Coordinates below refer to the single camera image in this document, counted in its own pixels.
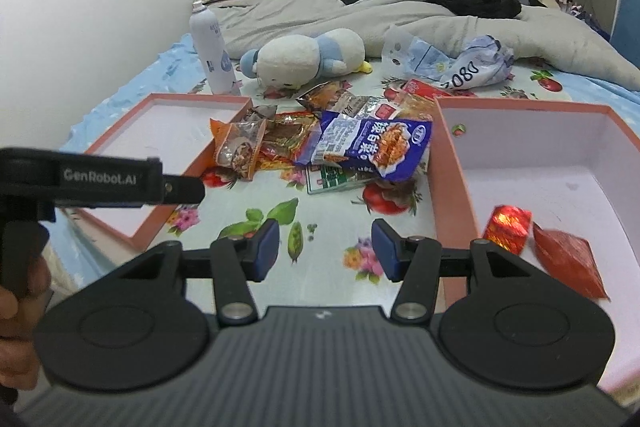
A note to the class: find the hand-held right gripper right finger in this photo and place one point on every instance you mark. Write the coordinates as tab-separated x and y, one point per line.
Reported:
385	252

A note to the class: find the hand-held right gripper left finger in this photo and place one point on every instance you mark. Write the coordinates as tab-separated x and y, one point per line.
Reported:
267	252

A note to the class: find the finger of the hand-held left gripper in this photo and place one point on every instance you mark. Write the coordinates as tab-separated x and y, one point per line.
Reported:
185	189

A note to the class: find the green white snack packet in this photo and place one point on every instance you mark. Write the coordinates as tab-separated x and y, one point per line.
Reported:
332	182

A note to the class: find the blue snack packet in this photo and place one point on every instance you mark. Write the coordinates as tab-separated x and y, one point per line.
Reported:
370	142

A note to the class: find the deep pink box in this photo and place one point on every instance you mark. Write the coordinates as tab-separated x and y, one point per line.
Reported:
540	162

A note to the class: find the person's left hand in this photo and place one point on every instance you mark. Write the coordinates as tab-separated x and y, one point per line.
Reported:
20	362

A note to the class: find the fruit print bed sheet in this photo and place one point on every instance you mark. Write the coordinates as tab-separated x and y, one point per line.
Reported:
310	212

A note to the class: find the shallow pink box lid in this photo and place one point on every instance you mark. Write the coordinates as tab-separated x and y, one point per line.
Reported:
165	132

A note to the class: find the brown red snack packet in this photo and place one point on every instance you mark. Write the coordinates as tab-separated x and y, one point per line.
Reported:
290	129

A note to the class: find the shiny red foil packet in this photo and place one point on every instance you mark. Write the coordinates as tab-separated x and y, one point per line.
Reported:
507	227

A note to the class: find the white spray bottle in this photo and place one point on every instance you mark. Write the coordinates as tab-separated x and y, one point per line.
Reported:
212	42

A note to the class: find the orange brown snack packet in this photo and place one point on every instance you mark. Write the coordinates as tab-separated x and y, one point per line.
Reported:
322	96

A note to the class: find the flat red snack packet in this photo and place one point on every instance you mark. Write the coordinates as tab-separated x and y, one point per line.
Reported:
425	88

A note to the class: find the white blue penguin plush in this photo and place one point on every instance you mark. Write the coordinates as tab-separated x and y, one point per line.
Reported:
295	57

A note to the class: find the matte red snack packet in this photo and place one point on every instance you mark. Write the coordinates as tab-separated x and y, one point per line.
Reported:
570	259

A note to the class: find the white blue plastic bag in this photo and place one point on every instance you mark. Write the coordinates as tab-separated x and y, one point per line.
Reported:
415	52

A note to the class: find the crumpled white plastic bag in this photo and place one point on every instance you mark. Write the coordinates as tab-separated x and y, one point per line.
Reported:
480	62

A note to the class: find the grey blanket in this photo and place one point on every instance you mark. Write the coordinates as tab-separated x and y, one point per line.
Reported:
400	12

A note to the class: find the row of small bottles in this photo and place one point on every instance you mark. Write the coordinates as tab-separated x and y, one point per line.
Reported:
567	2

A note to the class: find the blue chair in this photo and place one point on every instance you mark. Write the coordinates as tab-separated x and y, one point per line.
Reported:
627	22

